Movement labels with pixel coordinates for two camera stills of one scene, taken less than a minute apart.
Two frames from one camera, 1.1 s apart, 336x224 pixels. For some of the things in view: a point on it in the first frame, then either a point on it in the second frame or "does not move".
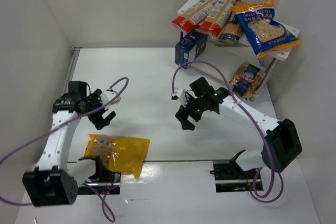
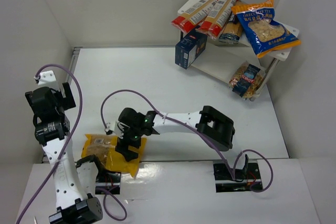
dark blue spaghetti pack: x=232 y=30 does not move
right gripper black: x=189 y=111 to x=127 y=149
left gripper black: x=97 y=115 to x=67 y=95
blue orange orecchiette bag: x=267 y=36 does not move
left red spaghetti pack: x=189 y=21 does not move
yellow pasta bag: x=123 y=153 does not move
